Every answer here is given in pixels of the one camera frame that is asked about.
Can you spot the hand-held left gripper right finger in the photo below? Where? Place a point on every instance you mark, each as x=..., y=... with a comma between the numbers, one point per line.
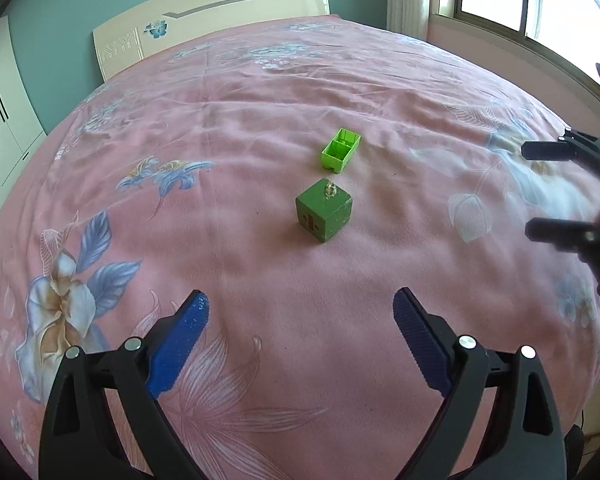
x=420, y=335

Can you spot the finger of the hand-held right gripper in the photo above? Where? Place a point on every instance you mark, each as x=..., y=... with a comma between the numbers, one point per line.
x=550, y=151
x=555, y=232

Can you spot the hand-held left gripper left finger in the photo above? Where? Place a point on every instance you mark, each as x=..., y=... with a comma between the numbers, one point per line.
x=180, y=345

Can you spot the green cube block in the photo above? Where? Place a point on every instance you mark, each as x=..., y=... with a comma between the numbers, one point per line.
x=322, y=215

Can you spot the green plastic box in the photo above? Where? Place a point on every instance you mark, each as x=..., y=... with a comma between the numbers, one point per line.
x=340, y=152

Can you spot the small tan scrap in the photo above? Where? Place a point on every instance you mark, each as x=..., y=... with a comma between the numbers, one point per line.
x=330, y=190

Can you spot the pink bed blanket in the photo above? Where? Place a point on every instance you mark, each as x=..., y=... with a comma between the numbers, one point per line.
x=260, y=125

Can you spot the white wardrobe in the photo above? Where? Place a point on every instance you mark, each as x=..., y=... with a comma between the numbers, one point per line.
x=5, y=105

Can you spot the cream bed headboard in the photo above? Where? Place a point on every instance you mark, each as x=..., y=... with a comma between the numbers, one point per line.
x=205, y=15

